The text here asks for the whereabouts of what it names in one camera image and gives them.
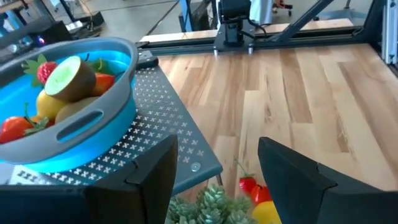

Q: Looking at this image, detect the yellow plastic lemon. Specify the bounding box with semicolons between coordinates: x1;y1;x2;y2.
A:
251;200;283;224
35;89;69;121

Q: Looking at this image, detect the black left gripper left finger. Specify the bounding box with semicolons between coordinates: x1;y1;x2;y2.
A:
0;135;178;224

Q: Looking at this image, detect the green cut kiwi half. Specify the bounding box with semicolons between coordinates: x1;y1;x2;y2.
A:
44;55;97;103

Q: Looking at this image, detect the small orange fruit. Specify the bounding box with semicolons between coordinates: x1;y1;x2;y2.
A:
91;72;116;97
0;102;50;144

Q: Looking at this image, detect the grey perforated metal shelf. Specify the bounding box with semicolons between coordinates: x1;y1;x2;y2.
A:
0;51;224;195

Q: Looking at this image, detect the blue collapsible colander bowl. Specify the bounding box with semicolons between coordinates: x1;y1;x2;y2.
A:
0;36;139;174

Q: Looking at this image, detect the red plastic strawberry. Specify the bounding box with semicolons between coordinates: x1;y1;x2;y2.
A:
233;157;257;194
21;53;59;88

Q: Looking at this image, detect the silver aluminium bracket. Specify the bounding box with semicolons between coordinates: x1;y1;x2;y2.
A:
381;0;398;65

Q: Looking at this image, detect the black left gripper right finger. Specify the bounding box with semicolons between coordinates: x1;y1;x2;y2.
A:
257;136;398;224

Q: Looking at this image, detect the whole brown kiwi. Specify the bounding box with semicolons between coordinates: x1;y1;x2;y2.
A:
54;95;101;124

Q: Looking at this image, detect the small red plastic fruit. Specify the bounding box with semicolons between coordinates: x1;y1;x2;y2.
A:
250;184;273;205

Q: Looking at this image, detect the green artificial succulent plant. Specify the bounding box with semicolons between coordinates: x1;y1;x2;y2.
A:
166;183;259;224

